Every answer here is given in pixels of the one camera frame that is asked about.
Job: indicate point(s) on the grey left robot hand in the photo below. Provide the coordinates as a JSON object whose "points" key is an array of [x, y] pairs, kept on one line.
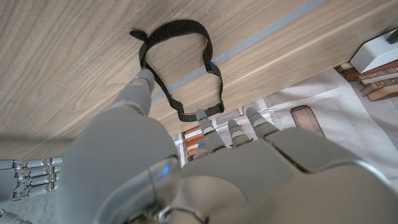
{"points": [[236, 180]]}

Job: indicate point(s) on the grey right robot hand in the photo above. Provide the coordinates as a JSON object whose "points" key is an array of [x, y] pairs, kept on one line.
{"points": [[28, 174]]}

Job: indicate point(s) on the printed bookshelf backdrop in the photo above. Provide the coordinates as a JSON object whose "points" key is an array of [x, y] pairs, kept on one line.
{"points": [[342, 115]]}

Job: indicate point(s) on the white power strip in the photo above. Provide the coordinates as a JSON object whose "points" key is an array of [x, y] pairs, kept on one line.
{"points": [[373, 53]]}

